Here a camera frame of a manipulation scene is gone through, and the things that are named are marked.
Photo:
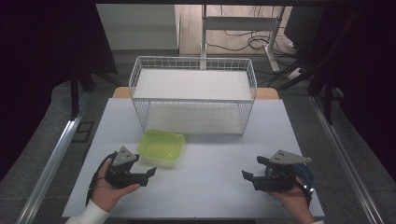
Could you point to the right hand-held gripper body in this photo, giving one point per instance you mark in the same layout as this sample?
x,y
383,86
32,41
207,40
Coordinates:
x,y
280,179

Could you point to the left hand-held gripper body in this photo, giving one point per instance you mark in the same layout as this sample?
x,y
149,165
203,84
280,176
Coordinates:
x,y
120,174

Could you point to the green lidded rectangular food container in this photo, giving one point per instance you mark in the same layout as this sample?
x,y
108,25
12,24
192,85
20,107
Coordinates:
x,y
160,146

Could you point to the person's left hand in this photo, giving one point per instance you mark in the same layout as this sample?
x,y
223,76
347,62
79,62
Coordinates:
x,y
107,194

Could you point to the person's right hand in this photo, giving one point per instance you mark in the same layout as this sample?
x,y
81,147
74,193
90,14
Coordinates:
x,y
295,202

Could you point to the wooden table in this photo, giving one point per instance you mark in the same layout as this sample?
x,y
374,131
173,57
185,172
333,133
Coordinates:
x,y
267,93

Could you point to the black stand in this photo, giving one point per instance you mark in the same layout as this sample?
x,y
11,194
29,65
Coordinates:
x,y
74,93
327,99

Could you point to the white power strip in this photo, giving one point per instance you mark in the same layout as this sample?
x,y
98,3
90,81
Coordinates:
x,y
295,74

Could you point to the white cabinet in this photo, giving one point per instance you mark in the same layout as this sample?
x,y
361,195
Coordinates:
x,y
137,26

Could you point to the dark curtain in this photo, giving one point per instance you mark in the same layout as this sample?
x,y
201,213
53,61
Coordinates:
x,y
367,62
37,62

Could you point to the black box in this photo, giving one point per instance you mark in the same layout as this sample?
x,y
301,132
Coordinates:
x,y
303,25

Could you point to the black floor bracket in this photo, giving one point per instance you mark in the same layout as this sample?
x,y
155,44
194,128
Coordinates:
x,y
82,132

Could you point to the aluminium rail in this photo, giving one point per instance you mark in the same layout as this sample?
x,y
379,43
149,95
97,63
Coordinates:
x,y
49,169
348,161

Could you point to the white desk frame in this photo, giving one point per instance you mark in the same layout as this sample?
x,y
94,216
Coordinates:
x,y
239,23

